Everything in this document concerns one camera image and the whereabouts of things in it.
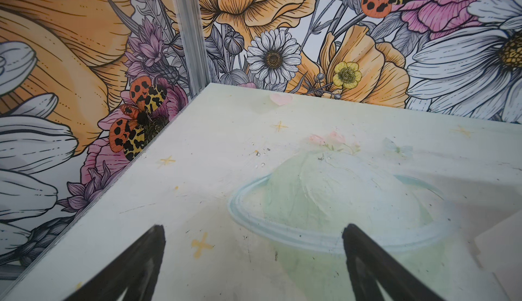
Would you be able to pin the white three-compartment bin tray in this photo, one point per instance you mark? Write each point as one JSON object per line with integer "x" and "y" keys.
{"x": 499, "y": 252}

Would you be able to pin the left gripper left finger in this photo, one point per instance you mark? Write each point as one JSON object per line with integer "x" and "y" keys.
{"x": 133, "y": 275}

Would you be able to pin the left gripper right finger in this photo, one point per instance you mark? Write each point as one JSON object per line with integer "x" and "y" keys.
{"x": 371, "y": 269}

